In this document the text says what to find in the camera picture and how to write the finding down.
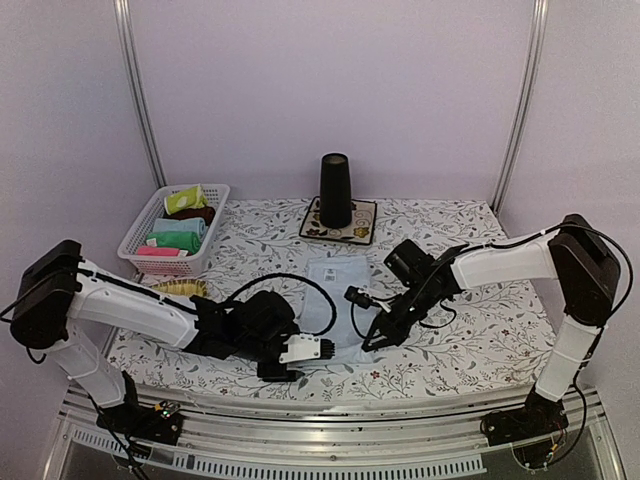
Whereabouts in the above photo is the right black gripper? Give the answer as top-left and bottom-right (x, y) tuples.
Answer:
(364, 282), (443, 350)

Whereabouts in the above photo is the light blue towel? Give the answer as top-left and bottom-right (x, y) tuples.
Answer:
(299, 255), (375, 368)

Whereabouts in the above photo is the yellow-green patterned towel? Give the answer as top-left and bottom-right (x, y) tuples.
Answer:
(164, 185), (208, 215)

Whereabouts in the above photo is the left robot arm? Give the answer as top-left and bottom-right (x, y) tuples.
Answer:
(1, 240), (321, 434)

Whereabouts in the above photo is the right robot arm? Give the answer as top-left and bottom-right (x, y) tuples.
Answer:
(362, 214), (635, 436)

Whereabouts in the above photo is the woven bamboo tray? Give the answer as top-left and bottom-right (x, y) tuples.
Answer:
(150, 279), (209, 298)

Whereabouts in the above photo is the floral square coaster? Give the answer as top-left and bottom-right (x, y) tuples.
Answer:
(298, 195), (378, 246)

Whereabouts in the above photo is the green rolled towel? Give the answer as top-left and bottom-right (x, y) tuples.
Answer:
(145, 231), (201, 254)

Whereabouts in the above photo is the dark red rolled towel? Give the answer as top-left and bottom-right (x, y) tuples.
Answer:
(164, 206), (216, 226)

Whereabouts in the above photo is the pink rolled towel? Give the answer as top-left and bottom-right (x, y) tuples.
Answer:
(136, 245), (182, 257)

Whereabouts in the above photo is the white plastic basket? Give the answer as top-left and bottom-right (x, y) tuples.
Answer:
(117, 183), (231, 276)

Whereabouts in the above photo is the black tall cup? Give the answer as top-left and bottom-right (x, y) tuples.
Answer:
(319, 152), (351, 229)

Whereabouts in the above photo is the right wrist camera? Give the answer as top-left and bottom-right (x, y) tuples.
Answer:
(344, 286), (383, 309)

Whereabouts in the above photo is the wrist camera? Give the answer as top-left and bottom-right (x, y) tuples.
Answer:
(279, 334), (336, 364)
(344, 286), (383, 309)

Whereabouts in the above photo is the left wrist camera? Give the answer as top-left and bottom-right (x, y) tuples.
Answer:
(279, 334), (336, 364)

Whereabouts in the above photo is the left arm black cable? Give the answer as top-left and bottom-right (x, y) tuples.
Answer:
(227, 272), (339, 337)

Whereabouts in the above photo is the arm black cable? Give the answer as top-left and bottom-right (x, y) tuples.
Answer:
(227, 272), (339, 337)
(349, 222), (634, 451)

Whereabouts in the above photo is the aluminium front rail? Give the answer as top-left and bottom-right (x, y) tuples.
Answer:
(42, 384), (626, 480)

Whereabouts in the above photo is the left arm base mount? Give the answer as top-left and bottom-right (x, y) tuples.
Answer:
(97, 403), (185, 446)

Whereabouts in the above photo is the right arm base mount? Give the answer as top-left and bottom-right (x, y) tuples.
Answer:
(480, 395), (569, 446)

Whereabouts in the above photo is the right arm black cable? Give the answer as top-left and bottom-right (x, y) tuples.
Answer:
(349, 222), (634, 451)

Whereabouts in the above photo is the left aluminium post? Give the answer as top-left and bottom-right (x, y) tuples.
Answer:
(113, 0), (167, 188)

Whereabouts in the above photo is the aluminium post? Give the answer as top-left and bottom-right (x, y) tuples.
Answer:
(113, 0), (167, 188)
(490, 0), (549, 217)

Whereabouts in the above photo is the right aluminium post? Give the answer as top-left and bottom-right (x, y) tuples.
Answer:
(490, 0), (549, 217)

